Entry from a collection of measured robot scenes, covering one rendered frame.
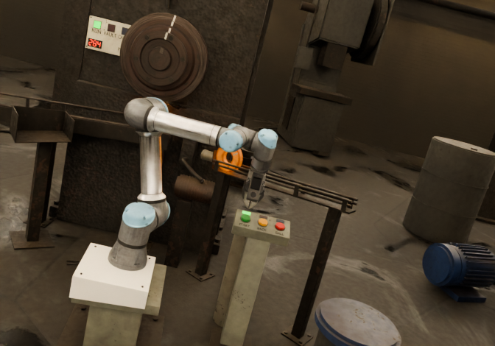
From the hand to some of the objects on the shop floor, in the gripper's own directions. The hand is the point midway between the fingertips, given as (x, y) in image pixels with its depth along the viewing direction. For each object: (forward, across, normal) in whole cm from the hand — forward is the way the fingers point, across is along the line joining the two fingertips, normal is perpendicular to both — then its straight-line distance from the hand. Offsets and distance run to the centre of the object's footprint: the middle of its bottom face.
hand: (248, 207), depth 190 cm
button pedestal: (+63, -8, +21) cm, 67 cm away
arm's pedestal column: (+58, +42, +36) cm, 80 cm away
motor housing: (+84, +28, -36) cm, 95 cm away
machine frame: (+103, +61, -89) cm, 149 cm away
